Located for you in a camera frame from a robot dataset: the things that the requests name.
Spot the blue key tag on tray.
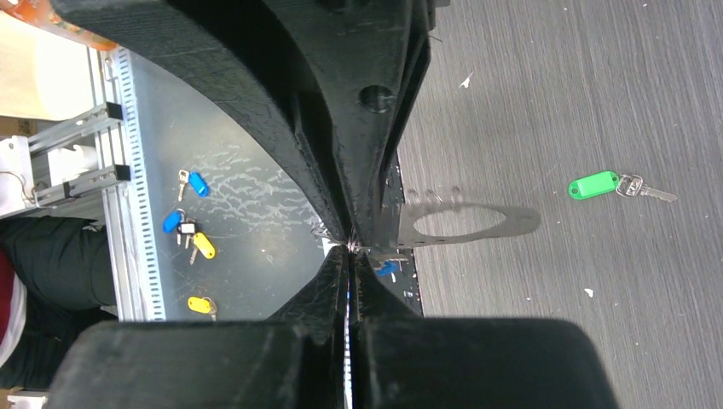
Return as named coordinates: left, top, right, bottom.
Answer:
left=177, top=170, right=211, bottom=202

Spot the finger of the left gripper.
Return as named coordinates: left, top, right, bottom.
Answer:
left=53, top=1, right=348, bottom=240
left=268, top=1, right=435, bottom=245

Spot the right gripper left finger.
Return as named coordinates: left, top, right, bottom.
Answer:
left=48, top=246, right=348, bottom=408

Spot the green key tag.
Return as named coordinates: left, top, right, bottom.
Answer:
left=568, top=170, right=619, bottom=200

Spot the blue key tag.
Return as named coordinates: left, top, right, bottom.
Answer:
left=177, top=170, right=211, bottom=202
left=376, top=260, right=400, bottom=277

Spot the silver key with green tag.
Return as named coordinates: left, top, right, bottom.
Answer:
left=616, top=174, right=678, bottom=203

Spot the yellow key tag on tray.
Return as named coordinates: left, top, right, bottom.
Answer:
left=176, top=219, right=217, bottom=265

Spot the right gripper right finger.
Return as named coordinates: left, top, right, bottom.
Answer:
left=350, top=256, right=618, bottom=408

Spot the white slotted cable duct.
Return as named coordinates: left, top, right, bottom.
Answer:
left=116, top=49, right=166, bottom=321

